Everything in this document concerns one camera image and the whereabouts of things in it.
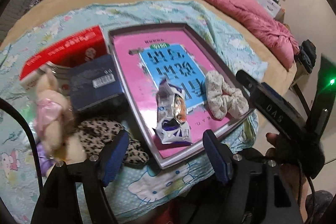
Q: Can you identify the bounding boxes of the black cable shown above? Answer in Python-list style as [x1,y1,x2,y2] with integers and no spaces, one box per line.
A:
[0,97,44,191]

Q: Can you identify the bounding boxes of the dark shallow tray box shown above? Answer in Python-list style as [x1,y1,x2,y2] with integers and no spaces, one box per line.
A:
[108,23,247,169]

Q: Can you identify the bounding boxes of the pink and blue book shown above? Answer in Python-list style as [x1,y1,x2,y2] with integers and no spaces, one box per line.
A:
[110,30,233,159]

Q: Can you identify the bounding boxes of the dark clothes on chair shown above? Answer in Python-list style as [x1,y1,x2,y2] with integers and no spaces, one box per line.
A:
[298,39,317,74]

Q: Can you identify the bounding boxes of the red white tissue box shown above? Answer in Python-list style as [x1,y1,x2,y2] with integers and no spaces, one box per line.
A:
[19,25,108,96]

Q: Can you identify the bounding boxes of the cream plush purple dress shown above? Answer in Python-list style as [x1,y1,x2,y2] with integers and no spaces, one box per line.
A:
[37,142,55,177]

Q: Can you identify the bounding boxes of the white drawer cabinet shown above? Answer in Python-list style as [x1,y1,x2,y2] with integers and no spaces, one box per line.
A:
[256,0,285,23]

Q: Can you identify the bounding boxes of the white floral scrunchie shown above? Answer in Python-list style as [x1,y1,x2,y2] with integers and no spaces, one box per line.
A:
[205,71,249,120]

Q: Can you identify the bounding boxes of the grey quilted headboard cover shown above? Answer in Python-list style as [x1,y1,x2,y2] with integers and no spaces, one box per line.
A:
[0,0,31,42]

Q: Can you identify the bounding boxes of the silver purple snack packet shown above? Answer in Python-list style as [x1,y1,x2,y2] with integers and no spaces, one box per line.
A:
[154,79,193,145]

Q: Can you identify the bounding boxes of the beige bear pink dress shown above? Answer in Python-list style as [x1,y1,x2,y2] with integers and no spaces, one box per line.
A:
[35,69,87,164]

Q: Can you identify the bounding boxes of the person right hand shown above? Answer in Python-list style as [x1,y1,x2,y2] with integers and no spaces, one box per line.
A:
[265,132,309,222]

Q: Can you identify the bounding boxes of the dark blue small box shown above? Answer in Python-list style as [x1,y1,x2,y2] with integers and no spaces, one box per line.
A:
[68,55,125,114]

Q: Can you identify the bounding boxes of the leopard print cloth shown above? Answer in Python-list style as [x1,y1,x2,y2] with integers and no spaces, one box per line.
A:
[74,117,149,165]

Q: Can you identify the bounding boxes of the pink quilted duvet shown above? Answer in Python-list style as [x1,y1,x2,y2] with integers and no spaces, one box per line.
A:
[204,0,299,70]

